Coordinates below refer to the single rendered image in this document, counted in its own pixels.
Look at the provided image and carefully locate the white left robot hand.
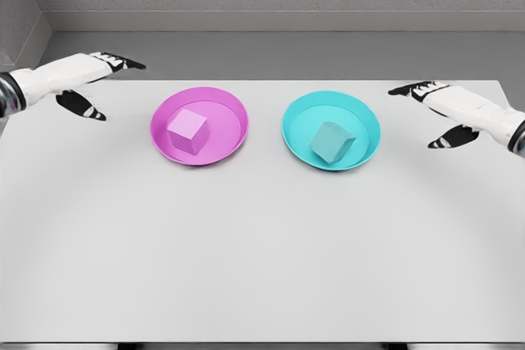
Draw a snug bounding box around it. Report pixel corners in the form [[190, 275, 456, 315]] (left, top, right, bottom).
[[43, 52, 147, 122]]

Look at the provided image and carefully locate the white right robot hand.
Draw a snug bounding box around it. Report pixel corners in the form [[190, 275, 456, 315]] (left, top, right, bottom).
[[387, 81, 489, 152]]

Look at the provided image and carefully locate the cyan plate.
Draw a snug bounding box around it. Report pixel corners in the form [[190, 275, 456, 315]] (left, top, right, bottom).
[[281, 90, 381, 174]]

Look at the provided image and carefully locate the pink block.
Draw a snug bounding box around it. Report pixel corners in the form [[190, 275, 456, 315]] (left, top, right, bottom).
[[167, 108, 208, 158]]

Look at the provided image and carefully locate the cyan block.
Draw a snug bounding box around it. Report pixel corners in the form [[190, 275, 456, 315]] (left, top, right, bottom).
[[308, 120, 356, 165]]

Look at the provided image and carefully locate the pink plate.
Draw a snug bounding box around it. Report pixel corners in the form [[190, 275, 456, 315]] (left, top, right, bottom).
[[149, 86, 250, 167]]

